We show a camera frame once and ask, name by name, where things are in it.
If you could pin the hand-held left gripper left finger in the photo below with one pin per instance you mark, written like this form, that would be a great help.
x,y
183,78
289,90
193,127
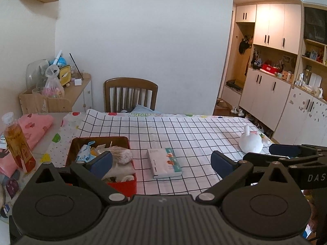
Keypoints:
x,y
102,162

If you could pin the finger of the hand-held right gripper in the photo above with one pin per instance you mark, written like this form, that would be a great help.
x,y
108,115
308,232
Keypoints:
x,y
283,150
255,158

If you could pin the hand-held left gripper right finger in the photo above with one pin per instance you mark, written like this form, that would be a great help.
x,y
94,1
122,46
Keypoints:
x,y
220,164

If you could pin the blue cartoon wipe packet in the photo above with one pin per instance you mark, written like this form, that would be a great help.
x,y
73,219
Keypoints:
x,y
85,153

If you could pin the red tin box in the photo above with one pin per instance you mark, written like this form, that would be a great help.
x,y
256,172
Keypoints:
x,y
125,187

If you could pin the white plush toy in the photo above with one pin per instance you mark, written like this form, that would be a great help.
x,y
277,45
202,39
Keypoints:
x,y
250,141

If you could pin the stickered white base cabinet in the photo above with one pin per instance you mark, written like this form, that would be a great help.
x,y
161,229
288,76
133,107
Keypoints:
x,y
301,117

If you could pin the small white shoes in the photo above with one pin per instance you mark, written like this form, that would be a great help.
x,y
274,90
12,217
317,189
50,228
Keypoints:
x,y
237,111

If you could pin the checked tablecloth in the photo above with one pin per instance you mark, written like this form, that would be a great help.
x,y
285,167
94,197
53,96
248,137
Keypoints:
x,y
178,132

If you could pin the white teal paper box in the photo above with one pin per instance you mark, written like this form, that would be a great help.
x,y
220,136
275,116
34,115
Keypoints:
x,y
164,162

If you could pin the woven basket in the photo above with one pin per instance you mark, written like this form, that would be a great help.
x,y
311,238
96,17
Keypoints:
x,y
221,107

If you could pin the light blue folded cloth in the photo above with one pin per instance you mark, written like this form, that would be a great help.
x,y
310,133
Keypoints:
x,y
144,109

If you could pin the pink cloth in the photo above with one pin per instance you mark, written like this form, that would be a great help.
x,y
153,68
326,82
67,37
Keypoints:
x,y
35,127

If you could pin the red storage box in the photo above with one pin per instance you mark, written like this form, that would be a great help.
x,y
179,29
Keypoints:
x,y
270,68

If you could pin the small white box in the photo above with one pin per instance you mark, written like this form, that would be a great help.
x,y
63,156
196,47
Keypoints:
x,y
78,82

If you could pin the wooden chair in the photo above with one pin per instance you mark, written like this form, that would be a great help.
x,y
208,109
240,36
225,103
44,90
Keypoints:
x,y
130,83

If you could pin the orange liquid bottle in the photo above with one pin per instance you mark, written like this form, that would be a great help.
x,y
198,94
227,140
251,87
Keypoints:
x,y
16,143

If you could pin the plastic bag of pink items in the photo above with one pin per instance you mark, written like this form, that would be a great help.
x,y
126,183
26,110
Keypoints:
x,y
53,86

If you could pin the black stick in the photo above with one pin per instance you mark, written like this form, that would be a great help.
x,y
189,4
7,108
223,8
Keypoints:
x,y
76,66

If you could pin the blue globe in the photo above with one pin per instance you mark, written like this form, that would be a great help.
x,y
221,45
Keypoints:
x,y
60,62

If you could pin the wooden open shelf unit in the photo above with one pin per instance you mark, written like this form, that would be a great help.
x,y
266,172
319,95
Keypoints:
x,y
315,46

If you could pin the white paper tube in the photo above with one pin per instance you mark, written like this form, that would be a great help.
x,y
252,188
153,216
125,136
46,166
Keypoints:
x,y
58,55

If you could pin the white wall cabinet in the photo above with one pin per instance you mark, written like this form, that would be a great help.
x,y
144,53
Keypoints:
x,y
276,25

